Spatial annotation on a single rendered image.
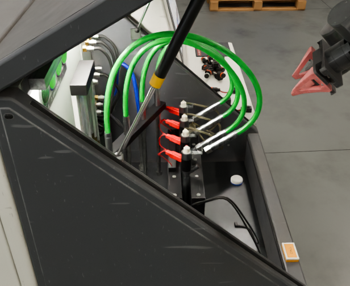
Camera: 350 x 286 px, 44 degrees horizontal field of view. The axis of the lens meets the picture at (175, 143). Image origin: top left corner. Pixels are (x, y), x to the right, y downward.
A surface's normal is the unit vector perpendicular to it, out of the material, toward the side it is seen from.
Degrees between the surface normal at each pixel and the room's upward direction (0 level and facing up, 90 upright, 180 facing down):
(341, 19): 51
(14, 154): 90
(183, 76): 90
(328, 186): 0
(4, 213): 90
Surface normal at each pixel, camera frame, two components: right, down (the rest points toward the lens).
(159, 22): 0.02, 0.57
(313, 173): 0.00, -0.82
